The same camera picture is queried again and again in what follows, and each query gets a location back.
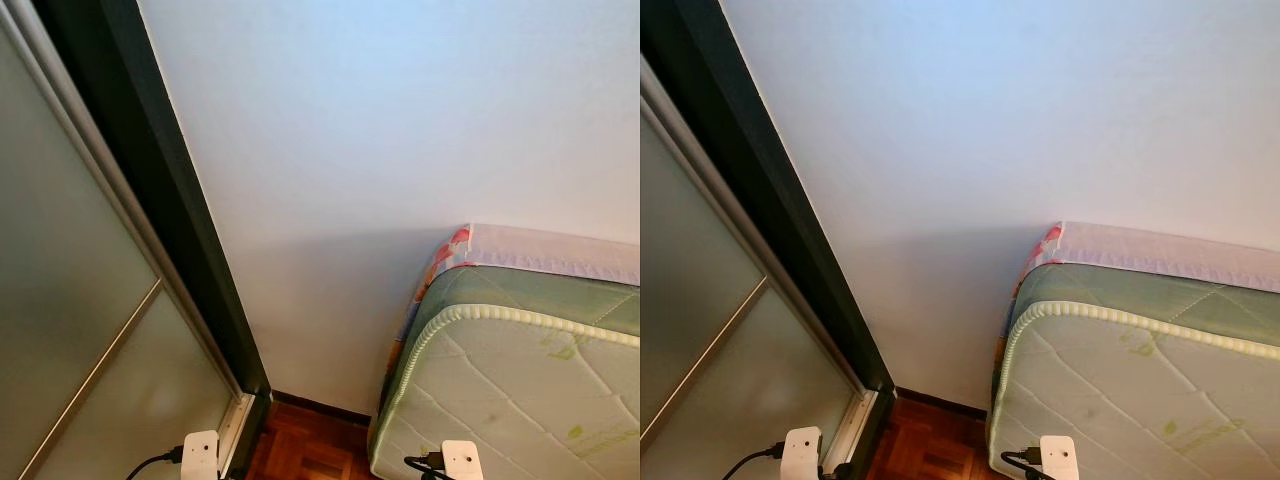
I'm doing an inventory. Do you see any frosted glass wardrobe door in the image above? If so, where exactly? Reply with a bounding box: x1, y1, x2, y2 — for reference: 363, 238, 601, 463
0, 0, 251, 480
640, 60, 881, 480

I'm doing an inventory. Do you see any dark wooden skirting board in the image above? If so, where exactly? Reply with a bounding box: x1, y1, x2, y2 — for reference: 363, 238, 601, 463
270, 391, 374, 422
893, 387, 991, 421

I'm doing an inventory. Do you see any dark wardrobe frame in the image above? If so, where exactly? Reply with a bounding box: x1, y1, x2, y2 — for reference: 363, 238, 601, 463
640, 0, 898, 480
33, 0, 273, 480

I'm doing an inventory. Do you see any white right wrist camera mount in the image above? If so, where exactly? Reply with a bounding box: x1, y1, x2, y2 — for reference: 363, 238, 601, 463
441, 440, 485, 480
1039, 435, 1080, 480

